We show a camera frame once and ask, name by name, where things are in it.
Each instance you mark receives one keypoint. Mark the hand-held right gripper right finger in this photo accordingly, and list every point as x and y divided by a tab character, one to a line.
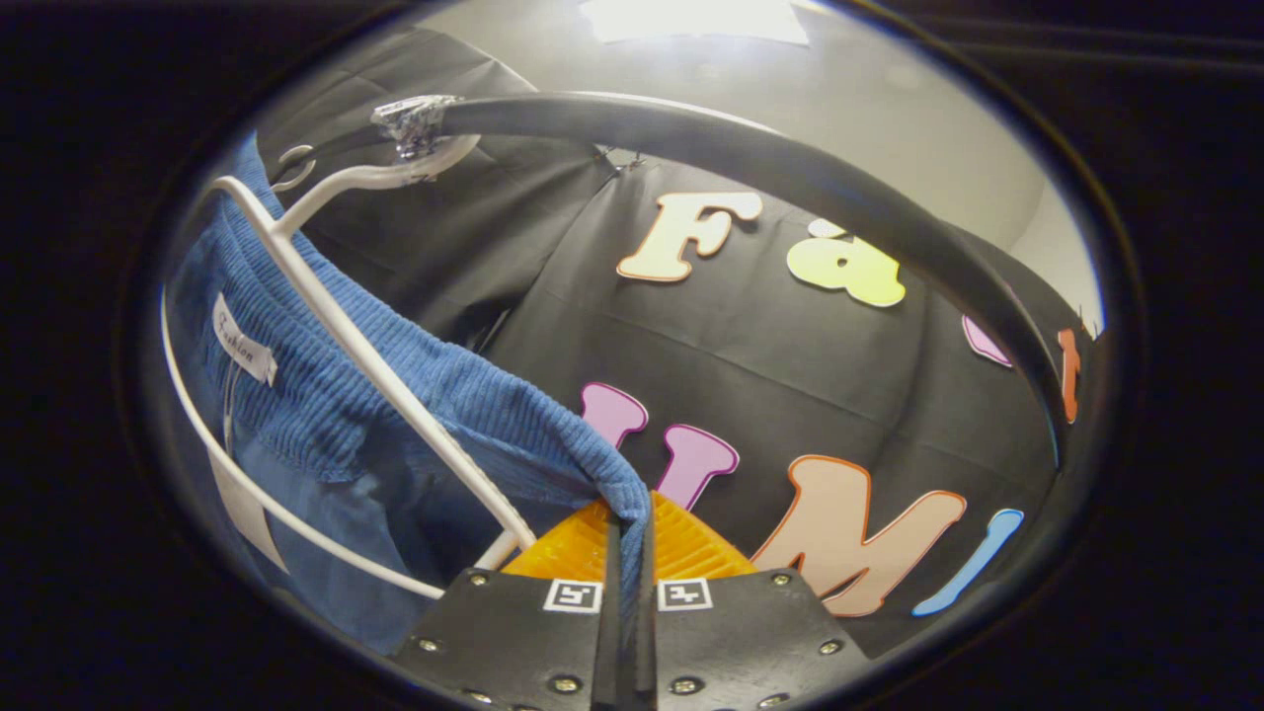
644	642

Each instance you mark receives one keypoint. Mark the white plastic hanger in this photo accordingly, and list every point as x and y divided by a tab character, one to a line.
348	331
308	170

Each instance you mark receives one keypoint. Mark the black backdrop cloth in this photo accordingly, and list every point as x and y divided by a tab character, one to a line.
750	336

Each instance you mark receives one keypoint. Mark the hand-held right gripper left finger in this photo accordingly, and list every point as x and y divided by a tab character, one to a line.
607	642

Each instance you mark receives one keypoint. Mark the blue shirt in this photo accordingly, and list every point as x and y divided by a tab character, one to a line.
474	425

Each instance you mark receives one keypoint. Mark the clear tape wad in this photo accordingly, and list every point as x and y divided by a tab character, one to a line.
415	120

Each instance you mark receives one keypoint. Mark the black clothes rail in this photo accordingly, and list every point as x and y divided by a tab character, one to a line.
790	158

